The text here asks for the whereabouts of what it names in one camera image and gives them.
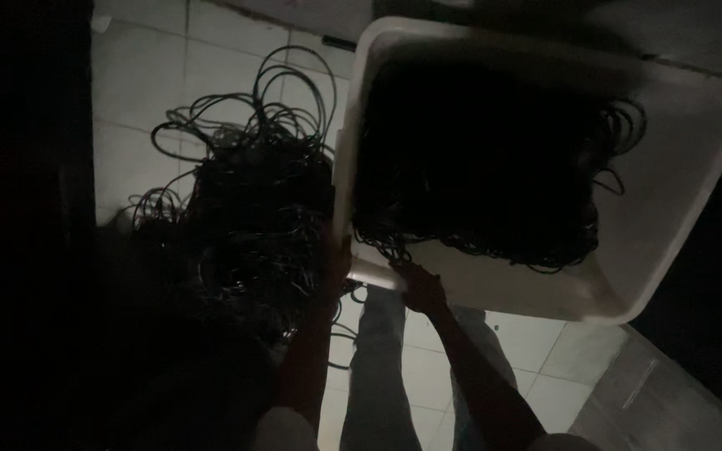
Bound white plastic tub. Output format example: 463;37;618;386
332;16;722;325

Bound person's left hand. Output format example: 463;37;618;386
317;233;354;304

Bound heap of black cables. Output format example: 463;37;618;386
124;45;368;370

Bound person's grey trousers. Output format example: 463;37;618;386
338;286;519;451

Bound person's right hand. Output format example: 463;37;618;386
390;259;450;317

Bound tangle of black cables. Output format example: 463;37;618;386
352;50;648;275

